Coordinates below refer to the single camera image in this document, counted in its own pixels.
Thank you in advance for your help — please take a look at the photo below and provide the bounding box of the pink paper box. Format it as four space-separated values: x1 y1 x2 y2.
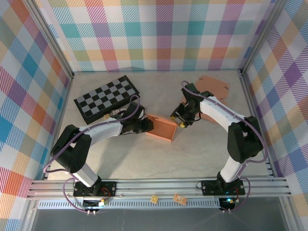
145 114 179 143

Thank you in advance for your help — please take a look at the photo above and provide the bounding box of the orange cardboard sheet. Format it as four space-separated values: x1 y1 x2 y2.
180 75 231 123

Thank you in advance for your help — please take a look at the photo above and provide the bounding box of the small patterned card box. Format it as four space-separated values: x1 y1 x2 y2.
110 108 127 117

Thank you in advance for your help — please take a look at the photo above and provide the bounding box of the right black connector box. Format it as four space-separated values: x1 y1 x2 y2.
218 197 236 210

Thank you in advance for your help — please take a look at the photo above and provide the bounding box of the black connector box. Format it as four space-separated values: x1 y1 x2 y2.
83 199 108 210
218 197 236 210

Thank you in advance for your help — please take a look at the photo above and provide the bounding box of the left black connector box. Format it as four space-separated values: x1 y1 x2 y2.
83 199 108 210

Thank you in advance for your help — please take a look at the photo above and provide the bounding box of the black grey chessboard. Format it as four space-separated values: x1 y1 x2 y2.
73 75 141 125

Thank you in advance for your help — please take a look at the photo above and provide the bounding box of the small orange printed card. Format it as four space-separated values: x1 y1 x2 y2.
173 193 187 205

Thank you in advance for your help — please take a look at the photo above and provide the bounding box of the aluminium side rail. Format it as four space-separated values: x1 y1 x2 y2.
239 69 277 180
42 72 75 181

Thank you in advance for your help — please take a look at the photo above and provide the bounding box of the aluminium cross rail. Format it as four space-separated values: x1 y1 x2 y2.
26 177 292 200

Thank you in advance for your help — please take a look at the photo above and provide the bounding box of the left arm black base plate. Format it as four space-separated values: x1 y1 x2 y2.
73 180 117 198

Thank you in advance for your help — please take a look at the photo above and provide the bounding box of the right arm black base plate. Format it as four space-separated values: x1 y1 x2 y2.
201 179 246 196

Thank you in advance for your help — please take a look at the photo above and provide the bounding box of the slotted grey cable tray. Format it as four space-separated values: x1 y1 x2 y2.
37 199 223 209

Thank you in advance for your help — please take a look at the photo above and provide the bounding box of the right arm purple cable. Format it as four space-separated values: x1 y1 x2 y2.
181 80 269 215

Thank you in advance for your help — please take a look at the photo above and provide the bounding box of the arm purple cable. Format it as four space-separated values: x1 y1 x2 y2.
181 80 269 215
43 94 141 215

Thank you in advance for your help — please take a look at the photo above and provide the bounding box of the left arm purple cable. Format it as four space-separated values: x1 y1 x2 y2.
43 94 141 215

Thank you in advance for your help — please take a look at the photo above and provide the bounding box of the aluminium frame post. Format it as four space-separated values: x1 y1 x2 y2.
239 0 288 75
24 0 75 80

